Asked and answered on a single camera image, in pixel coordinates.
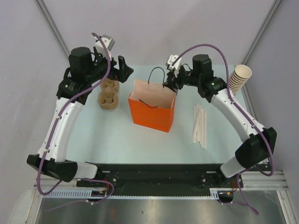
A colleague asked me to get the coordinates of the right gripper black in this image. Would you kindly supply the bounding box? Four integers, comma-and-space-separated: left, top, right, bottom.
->
163, 64, 201, 93

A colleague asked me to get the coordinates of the orange paper bag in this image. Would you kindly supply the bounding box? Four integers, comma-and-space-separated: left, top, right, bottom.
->
128, 79, 177, 133

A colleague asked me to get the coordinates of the stack of paper cups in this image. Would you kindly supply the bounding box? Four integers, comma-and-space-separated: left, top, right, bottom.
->
229, 64, 252, 96

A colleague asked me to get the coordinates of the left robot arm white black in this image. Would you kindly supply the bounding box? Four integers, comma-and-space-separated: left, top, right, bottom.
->
27, 47, 134, 187

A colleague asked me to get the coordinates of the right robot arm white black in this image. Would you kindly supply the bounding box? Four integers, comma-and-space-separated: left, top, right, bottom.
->
163, 54, 277, 187

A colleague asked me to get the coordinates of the brown pulp cup carrier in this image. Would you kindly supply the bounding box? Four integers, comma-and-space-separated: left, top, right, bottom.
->
98, 78, 120, 110

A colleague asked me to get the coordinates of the bundle of wrapped straws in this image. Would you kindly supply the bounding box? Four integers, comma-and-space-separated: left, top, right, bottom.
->
192, 104, 207, 150

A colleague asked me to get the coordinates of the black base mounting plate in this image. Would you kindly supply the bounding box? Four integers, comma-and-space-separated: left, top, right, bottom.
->
77, 163, 273, 194

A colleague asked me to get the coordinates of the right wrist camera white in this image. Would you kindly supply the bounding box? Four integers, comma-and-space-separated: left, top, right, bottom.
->
166, 55, 181, 71

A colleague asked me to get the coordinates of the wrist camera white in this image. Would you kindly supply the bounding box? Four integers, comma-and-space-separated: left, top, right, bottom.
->
94, 35, 115, 57
166, 55, 181, 71

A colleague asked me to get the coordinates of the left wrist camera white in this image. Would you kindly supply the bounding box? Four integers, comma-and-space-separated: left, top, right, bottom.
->
94, 35, 115, 57

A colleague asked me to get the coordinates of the white cable duct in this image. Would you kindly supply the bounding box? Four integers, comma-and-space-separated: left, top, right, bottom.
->
43, 188, 220, 200

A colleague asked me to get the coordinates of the aluminium rail frame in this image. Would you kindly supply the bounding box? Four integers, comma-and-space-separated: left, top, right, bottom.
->
33, 171, 299, 224

